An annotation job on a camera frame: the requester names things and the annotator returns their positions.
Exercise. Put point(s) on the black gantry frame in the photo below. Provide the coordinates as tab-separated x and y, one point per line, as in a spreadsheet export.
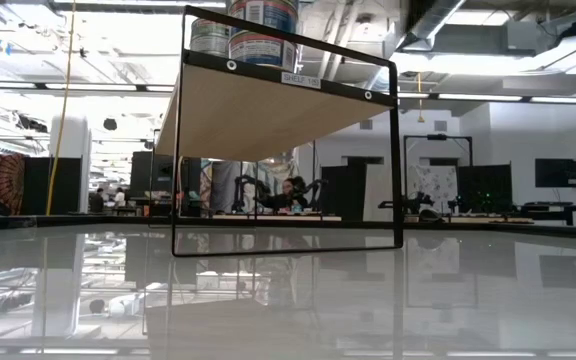
438	136

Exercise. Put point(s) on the ceiling light strip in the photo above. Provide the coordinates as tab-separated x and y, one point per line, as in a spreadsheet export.
478	96

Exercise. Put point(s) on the black aluminium table frame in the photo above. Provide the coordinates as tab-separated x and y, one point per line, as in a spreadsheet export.
118	220

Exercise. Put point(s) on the green label can silver lid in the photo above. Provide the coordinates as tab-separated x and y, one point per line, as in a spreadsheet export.
210	35

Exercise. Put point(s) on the black partition panel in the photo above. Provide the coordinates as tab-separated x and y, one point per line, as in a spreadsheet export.
38	185
143	175
483	185

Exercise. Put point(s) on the round black speaker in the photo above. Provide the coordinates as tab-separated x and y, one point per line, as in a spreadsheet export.
110	124

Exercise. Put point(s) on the silver ventilation duct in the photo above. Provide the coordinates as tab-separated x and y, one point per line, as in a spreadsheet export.
433	20

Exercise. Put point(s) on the white patterned sheet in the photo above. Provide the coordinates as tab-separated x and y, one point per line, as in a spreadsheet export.
433	182

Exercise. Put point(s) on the black wall monitor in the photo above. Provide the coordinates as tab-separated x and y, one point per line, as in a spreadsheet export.
557	172

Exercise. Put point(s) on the black desk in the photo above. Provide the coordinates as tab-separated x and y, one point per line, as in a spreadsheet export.
558	206

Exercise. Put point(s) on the background wooden table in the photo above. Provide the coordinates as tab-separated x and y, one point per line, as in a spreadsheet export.
278	218

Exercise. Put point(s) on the black cabinet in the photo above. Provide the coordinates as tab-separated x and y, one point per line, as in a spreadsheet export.
343	190

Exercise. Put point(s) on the black background robot arm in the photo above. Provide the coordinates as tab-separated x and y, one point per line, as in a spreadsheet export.
240	185
313	187
413	205

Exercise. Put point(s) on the person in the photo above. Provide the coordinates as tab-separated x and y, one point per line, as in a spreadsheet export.
97	200
288	192
119	196

